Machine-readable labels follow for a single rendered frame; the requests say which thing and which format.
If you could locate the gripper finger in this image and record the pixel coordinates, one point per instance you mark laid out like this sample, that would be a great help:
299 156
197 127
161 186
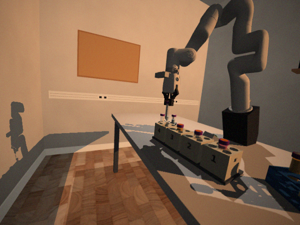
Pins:
172 97
166 96

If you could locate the tan bucket adapter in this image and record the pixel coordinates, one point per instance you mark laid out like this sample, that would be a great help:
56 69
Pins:
173 137
160 130
220 162
192 147

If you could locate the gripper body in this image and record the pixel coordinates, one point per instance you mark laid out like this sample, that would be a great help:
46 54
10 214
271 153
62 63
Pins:
170 83

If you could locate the blue tube rack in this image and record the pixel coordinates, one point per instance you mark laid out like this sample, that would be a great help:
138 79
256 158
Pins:
277 177

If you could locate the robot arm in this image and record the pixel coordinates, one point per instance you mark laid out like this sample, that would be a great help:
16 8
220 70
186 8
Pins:
243 41

